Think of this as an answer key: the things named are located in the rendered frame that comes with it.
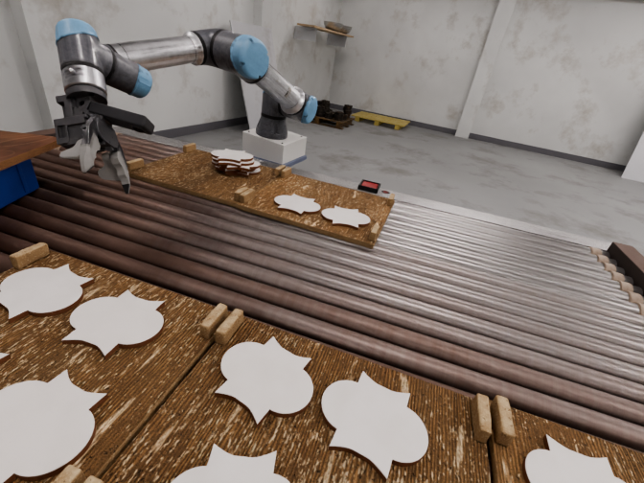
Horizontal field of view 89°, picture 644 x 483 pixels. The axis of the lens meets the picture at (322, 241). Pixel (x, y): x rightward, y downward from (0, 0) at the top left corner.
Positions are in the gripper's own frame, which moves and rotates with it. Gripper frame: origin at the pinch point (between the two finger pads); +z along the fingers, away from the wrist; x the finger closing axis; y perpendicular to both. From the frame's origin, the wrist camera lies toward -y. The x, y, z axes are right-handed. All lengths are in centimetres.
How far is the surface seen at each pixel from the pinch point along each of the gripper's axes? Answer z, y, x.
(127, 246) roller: 11.8, 2.5, -7.3
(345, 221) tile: 14, -49, -23
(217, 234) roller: 11.6, -15.2, -15.8
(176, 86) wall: -260, 75, -360
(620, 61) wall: -239, -711, -479
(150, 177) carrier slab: -13.7, 5.5, -34.9
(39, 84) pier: -195, 160, -227
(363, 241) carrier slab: 21, -51, -17
